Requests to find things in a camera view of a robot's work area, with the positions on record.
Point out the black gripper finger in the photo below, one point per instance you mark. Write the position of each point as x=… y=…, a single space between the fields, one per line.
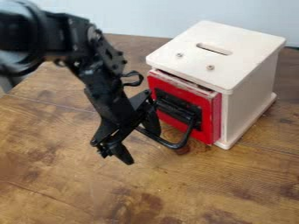
x=152 y=127
x=118 y=150

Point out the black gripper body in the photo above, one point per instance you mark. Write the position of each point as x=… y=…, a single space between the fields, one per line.
x=122 y=113

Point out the black metal drawer handle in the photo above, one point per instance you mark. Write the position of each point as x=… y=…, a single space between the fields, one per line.
x=181 y=114

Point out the red drawer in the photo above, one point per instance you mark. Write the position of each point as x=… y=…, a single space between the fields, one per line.
x=198 y=95

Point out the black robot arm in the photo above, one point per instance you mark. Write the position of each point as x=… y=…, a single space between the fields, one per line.
x=36 y=36

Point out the right screw on box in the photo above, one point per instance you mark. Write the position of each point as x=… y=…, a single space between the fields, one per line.
x=210 y=67

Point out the white wooden box cabinet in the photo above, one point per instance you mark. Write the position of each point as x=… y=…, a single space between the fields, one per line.
x=245 y=57

